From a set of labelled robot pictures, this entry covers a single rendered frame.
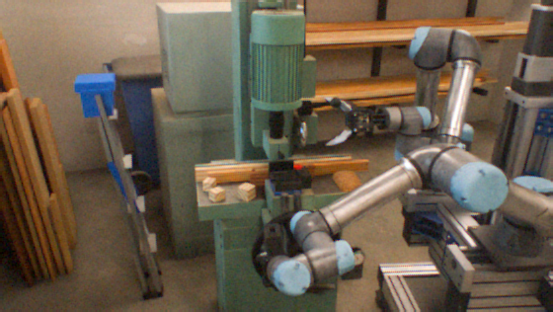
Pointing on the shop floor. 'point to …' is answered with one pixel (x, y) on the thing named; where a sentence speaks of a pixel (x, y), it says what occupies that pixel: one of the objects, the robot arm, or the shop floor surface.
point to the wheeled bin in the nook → (140, 114)
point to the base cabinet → (229, 288)
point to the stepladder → (96, 96)
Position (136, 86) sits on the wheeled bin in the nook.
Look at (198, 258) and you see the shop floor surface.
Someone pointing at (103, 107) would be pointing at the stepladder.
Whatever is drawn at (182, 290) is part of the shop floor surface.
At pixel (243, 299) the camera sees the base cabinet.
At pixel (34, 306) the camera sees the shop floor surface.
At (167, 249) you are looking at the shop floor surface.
